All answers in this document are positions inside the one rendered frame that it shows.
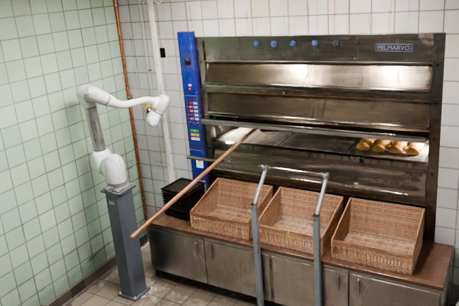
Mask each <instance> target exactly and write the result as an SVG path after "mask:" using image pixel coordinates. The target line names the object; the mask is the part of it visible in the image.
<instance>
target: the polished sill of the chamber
mask: <svg viewBox="0 0 459 306"><path fill-rule="evenodd" d="M235 143H237V142H234V141H222V140H214V141H212V146H219V147H225V148H231V147H232V146H233V145H234V144H235ZM236 149H243V150H255V151H261V152H273V153H279V154H291V155H297V156H309V157H315V158H327V159H333V160H340V161H352V162H358V163H369V164H376V165H388V166H394V167H405V168H412V169H424V170H428V162H422V161H410V160H403V159H396V158H383V157H377V156H364V155H357V154H344V153H338V152H325V151H318V150H306V149H299V148H287V147H279V146H273V145H260V144H253V143H241V144H240V145H239V146H238V147H237V148H236Z"/></svg>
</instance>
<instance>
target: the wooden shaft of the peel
mask: <svg viewBox="0 0 459 306"><path fill-rule="evenodd" d="M256 130H257V128H253V129H251V130H250V131H249V132H248V133H247V134H246V135H245V136H244V137H243V138H242V139H240V140H239V141H238V142H237V143H235V144H234V145H233V146H232V147H231V148H230V149H229V150H228V151H227V152H226V153H224V154H223V155H222V156H221V157H220V158H218V159H217V160H216V161H215V162H214V163H213V164H211V166H209V167H208V168H207V169H206V170H205V171H204V172H202V173H201V174H200V175H199V176H198V177H197V178H196V179H194V181H192V182H191V183H190V184H189V185H188V186H187V187H185V188H184V189H183V190H182V191H181V192H179V193H178V194H177V195H176V196H175V197H174V198H173V199H172V200H171V201H169V202H168V203H167V204H166V205H165V206H163V207H162V208H161V209H160V210H159V211H158V212H157V213H156V214H155V215H154V216H152V217H151V218H150V219H149V220H148V221H146V222H145V223H144V224H143V225H142V226H141V227H140V228H139V229H138V230H136V231H135V232H134V233H133V234H132V235H130V238H131V239H134V238H135V237H136V236H138V235H139V234H140V233H141V232H142V231H143V230H144V229H145V228H146V227H147V226H148V225H150V224H151V223H152V222H153V221H154V220H155V219H157V218H158V217H159V216H160V215H161V214H162V213H164V211H166V209H168V208H169V207H170V206H171V205H172V204H173V203H175V202H176V201H177V200H178V199H179V198H181V197H182V196H183V195H184V194H185V193H186V192H187V191H188V190H189V189H190V188H191V187H193V186H194V185H195V184H196V183H197V182H199V181H200V180H201V179H202V178H203V177H204V176H205V175H206V174H207V173H208V172H209V171H211V170H212V169H213V168H214V167H215V166H216V165H218V164H219V163H220V162H221V161H222V160H223V159H224V158H225V157H226V156H227V155H228V154H230V153H231V152H232V151H233V150H234V149H236V148H237V147H238V146H239V145H240V144H241V143H242V142H243V141H244V140H245V139H246V138H248V137H249V136H250V135H251V134H252V133H254V132H255V131H256Z"/></svg>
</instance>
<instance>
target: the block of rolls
mask: <svg viewBox="0 0 459 306"><path fill-rule="evenodd" d="M375 140H376V139H366V138H363V140H361V141H360V143H359V144H358V145H357V149H358V150H369V148H370V146H372V144H373V143H374V142H375ZM390 143H391V141H390V140H382V139H379V140H378V141H377V142H376V145H374V146H373V147H372V151H373V152H384V151H385V148H388V145H389V144H390ZM407 143H408V142H405V141H394V143H393V144H392V145H391V147H390V148H389V152H390V153H392V154H401V153H402V150H403V149H404V146H406V145H407ZM424 144H425V143H413V142H411V143H410V145H409V147H408V149H407V150H406V153H407V154H409V155H419V154H420V151H422V147H423V145H424Z"/></svg>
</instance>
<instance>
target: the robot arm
mask: <svg viewBox="0 0 459 306"><path fill-rule="evenodd" d="M76 96H77V98H78V99H79V102H80V103H81V106H82V107H83V108H84V110H85V116H86V119H87V125H88V128H89V133H90V137H91V140H92V145H93V149H94V150H93V152H92V158H91V166H92V168H93V169H94V170H95V171H97V172H98V173H100V174H102V175H104V176H105V178H106V179H107V184H108V185H107V186H106V187H103V188H102V189H103V190H104V191H105V192H106V193H108V192H111V191H112V192H116V193H120V192H121V191H123V190H124V189H127V188H128V187H130V186H132V185H133V183H131V182H127V179H126V168H125V164H124V161H123V159H122V157H121V156H120V155H118V154H111V152H110V149H108V148H106V145H105V140H104V137H103V133H102V127H101V124H100V118H99V114H98V109H97V104H100V105H104V106H108V107H113V108H117V109H126V108H129V107H134V106H137V105H142V104H144V103H149V104H151V107H152V110H151V108H147V110H146V111H147V115H146V122H147V123H148V125H149V126H151V127H156V126H158V124H159V122H160V120H161V117H162V115H163V114H164V112H165V111H166V109H167V107H168V106H169V102H170V99H169V97H168V96H167V95H165V94H161V95H160V96H158V97H157V96H156V97H154V98H153V97H149V96H146V97H141V98H136V99H132V100H126V101H120V100H118V99H116V98H114V97H113V96H112V95H111V94H109V93H107V92H106V91H104V90H102V89H100V88H98V87H96V86H93V85H89V84H84V85H80V86H79V87H78V88H77V89H76Z"/></svg>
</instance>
